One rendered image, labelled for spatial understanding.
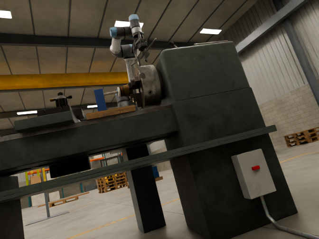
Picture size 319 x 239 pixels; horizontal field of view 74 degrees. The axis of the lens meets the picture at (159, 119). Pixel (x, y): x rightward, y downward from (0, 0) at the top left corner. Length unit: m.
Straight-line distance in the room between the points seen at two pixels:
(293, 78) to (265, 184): 11.04
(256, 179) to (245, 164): 0.11
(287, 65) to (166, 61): 11.20
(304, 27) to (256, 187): 11.18
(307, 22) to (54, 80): 12.41
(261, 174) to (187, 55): 0.90
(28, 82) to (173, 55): 11.36
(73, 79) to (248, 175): 11.82
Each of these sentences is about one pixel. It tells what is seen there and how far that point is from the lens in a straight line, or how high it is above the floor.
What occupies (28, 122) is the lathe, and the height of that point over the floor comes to 0.90.
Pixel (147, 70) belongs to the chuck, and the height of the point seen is 1.14.
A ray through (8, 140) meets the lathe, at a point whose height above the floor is 0.84.
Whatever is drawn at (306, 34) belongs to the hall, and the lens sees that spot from 12.23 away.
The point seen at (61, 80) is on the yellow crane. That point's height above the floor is 6.14.
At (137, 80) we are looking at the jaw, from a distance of 1.49.
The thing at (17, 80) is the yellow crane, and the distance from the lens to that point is 12.65.
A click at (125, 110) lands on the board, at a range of 1.36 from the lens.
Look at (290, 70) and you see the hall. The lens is 12.39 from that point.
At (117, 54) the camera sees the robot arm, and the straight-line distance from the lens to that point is 2.13.
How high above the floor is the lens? 0.49
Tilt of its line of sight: 12 degrees up
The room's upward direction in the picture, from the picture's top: 15 degrees counter-clockwise
